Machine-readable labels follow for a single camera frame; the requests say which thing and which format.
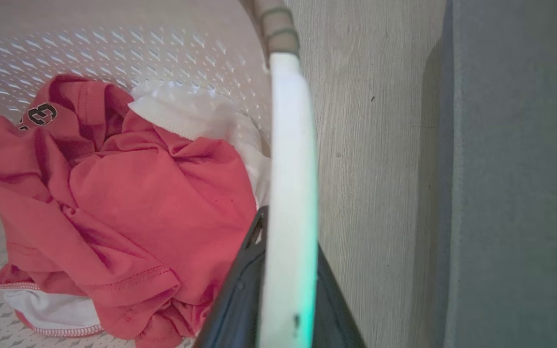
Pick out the red shirt with black print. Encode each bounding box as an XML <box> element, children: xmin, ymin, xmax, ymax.
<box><xmin>0</xmin><ymin>73</ymin><xmax>258</xmax><ymax>348</ymax></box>

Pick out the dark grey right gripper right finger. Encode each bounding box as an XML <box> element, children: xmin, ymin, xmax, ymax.
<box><xmin>311</xmin><ymin>243</ymin><xmax>367</xmax><ymax>348</ymax></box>

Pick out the white perforated plastic laundry basket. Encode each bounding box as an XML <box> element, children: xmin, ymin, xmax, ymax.
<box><xmin>0</xmin><ymin>0</ymin><xmax>319</xmax><ymax>348</ymax></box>

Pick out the white knit garment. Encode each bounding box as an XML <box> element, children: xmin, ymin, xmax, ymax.
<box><xmin>128</xmin><ymin>80</ymin><xmax>272</xmax><ymax>208</ymax></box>

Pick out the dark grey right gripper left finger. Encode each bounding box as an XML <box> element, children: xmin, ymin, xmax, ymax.
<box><xmin>193</xmin><ymin>205</ymin><xmax>269</xmax><ymax>348</ymax></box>

